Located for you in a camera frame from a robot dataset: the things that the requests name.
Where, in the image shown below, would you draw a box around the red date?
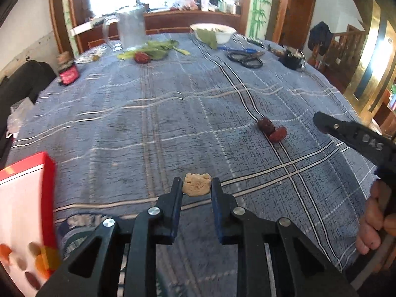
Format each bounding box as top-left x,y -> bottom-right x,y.
257,117 -> 275,136
24,271 -> 41,291
134,52 -> 151,64
268,126 -> 288,143

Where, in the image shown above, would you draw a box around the crumbly beige cake piece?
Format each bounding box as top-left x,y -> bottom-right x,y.
182,173 -> 211,197

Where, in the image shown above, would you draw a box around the small orange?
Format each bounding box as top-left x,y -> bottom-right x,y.
34,245 -> 62,279

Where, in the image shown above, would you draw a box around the beige cake block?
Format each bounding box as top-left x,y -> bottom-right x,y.
27,242 -> 42,257

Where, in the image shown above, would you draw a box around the large orange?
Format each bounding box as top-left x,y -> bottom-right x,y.
0,243 -> 13,265

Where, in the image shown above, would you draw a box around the person right hand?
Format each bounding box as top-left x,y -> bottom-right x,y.
356,179 -> 395,255

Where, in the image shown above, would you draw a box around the wooden stair railing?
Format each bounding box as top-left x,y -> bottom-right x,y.
308,25 -> 368,94

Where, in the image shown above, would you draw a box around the red shallow box tray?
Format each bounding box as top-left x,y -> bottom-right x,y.
1,152 -> 58,296

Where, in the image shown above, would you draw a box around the black cup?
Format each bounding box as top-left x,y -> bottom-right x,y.
279,46 -> 306,71

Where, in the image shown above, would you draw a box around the dark jacket on railing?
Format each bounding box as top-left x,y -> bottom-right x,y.
307,22 -> 334,60

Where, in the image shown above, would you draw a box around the black scissors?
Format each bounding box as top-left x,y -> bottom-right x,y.
227,51 -> 264,69

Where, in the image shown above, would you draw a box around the wooden door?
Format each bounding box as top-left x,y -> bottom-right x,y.
279,0 -> 316,50

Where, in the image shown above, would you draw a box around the blue pen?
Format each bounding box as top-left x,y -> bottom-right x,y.
218,46 -> 257,54

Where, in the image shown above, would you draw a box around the blue plaid tablecloth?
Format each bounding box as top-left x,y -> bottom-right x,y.
8,34 -> 374,271

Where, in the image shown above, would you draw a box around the clear plastic bag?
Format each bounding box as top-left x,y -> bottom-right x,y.
6,97 -> 34,138

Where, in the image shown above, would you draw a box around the white bowl with greens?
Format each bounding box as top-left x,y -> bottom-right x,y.
189,23 -> 237,50

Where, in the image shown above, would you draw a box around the red label black jar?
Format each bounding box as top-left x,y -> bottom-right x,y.
58,60 -> 80,86

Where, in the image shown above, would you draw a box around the black sofa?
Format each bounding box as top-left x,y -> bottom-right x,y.
0,60 -> 56,168

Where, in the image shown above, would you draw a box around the white round plate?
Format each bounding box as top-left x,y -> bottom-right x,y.
74,45 -> 107,64

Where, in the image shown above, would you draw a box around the red date by leaves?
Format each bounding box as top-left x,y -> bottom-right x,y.
134,52 -> 151,64

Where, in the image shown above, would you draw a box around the plastic bag on counter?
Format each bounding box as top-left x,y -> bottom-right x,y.
172,0 -> 199,11

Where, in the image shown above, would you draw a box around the green vegetable leaves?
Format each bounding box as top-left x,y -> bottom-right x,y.
117,40 -> 191,61

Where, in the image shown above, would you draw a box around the wooden window counter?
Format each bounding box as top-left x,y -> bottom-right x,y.
75,10 -> 247,53

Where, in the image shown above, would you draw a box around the clear glass pitcher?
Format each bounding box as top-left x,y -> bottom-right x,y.
102,5 -> 146,52

